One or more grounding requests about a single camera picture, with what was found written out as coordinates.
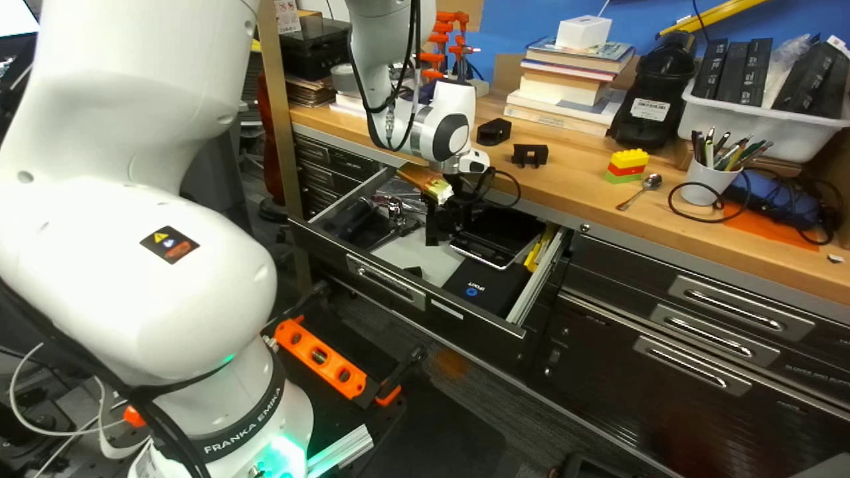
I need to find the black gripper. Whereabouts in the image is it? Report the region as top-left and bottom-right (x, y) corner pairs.
(426, 175), (490, 248)

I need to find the black bracket part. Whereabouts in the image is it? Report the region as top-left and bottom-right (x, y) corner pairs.
(510, 141), (554, 173)

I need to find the black pouch with blue logo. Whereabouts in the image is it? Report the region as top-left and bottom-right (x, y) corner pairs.
(441, 252), (534, 317)

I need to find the stack of books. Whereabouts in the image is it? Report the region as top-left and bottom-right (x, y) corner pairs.
(502, 37), (643, 137)

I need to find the metal spoon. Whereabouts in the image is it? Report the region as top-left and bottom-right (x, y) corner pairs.
(613, 170), (668, 214)

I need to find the brown cardboard sheet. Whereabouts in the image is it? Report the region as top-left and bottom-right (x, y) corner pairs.
(433, 0), (486, 35)

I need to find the black hard case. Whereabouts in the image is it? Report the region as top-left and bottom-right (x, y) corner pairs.
(280, 16), (353, 85)

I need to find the small white box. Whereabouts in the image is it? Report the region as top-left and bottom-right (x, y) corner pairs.
(554, 13), (616, 52)

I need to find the black device with white label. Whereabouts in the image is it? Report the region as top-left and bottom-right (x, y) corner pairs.
(607, 39), (698, 154)

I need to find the white pen cup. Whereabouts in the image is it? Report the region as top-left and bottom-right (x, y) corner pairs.
(681, 157), (744, 209)

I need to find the orange paper sheet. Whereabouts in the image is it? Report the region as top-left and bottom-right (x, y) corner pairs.
(720, 207), (805, 248)

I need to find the black grooved block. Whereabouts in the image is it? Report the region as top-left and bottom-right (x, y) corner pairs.
(771, 37), (850, 121)
(689, 35), (778, 108)

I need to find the white plastic bin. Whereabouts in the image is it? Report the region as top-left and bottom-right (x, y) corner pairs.
(676, 77), (850, 167)

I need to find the blue handheld tool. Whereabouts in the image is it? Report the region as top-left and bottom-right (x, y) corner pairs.
(730, 170), (825, 226)

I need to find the yellow spirit level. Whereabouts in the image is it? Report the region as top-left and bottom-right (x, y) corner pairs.
(659, 0), (771, 39)

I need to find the gold wrist camera bar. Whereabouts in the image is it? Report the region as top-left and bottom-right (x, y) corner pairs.
(396, 159), (458, 203)

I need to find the brown vertical post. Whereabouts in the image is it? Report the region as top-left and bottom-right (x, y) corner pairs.
(252, 0), (313, 295)

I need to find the black cable loop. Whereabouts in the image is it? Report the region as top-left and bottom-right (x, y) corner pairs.
(665, 167), (839, 248)

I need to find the blue foam wall board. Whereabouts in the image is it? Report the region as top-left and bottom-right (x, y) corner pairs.
(463, 0), (850, 96)

